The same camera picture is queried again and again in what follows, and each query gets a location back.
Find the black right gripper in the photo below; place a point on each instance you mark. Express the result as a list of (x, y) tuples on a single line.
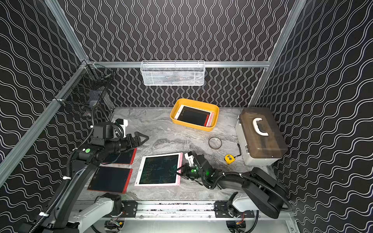
[(185, 169)]

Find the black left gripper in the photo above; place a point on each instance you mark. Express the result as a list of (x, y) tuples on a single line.
[(132, 141)]

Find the red writing tablet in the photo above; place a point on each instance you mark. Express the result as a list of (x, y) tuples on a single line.
[(124, 157), (110, 179), (193, 116)]

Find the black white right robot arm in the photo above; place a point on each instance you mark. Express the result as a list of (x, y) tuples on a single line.
[(268, 195)]

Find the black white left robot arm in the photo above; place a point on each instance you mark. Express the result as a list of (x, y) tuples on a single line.
[(105, 138)]

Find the yellow plastic storage tray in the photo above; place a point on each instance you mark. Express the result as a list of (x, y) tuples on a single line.
[(195, 114)]

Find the yellow tape measure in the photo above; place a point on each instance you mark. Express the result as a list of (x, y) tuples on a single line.
[(229, 159)]

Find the white toolbox brown lid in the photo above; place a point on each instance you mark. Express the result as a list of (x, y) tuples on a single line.
[(259, 137)]

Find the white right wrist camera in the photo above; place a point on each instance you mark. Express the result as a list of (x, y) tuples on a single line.
[(190, 158)]

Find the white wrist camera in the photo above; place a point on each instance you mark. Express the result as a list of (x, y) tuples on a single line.
[(190, 158), (122, 123)]

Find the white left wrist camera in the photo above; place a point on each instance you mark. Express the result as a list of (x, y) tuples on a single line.
[(122, 123)]

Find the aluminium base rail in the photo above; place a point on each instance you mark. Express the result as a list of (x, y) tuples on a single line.
[(170, 210)]

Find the black wire mesh basket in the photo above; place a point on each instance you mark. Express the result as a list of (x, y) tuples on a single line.
[(90, 89)]

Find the white wire mesh basket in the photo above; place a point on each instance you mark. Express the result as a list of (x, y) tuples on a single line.
[(173, 73)]

